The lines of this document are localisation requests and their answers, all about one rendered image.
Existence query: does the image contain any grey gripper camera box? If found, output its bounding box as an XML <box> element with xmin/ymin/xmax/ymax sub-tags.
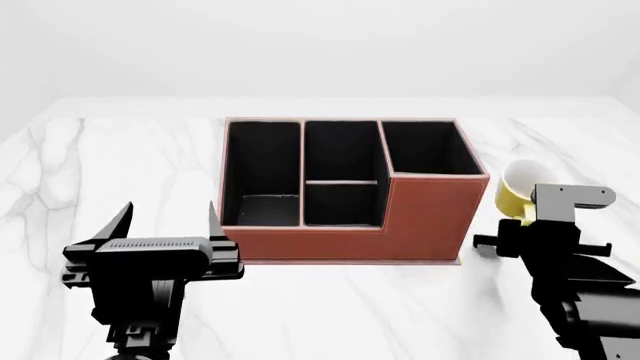
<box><xmin>94</xmin><ymin>236</ymin><xmax>214</xmax><ymax>264</ymax></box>

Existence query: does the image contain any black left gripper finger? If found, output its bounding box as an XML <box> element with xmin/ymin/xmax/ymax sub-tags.
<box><xmin>208</xmin><ymin>200</ymin><xmax>227</xmax><ymax>243</ymax></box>
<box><xmin>88</xmin><ymin>200</ymin><xmax>135</xmax><ymax>244</ymax></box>

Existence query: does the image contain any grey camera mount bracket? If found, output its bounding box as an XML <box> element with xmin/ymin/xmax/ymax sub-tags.
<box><xmin>531</xmin><ymin>183</ymin><xmax>618</xmax><ymax>226</ymax></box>

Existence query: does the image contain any yellow and white mug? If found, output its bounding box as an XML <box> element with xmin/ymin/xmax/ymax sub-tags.
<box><xmin>494</xmin><ymin>158</ymin><xmax>561</xmax><ymax>228</ymax></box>

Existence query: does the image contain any brown leather desk caddy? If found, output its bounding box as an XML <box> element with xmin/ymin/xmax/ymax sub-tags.
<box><xmin>217</xmin><ymin>116</ymin><xmax>492</xmax><ymax>267</ymax></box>

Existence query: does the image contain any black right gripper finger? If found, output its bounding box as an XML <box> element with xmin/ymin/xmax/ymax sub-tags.
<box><xmin>498</xmin><ymin>218</ymin><xmax>524</xmax><ymax>258</ymax></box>

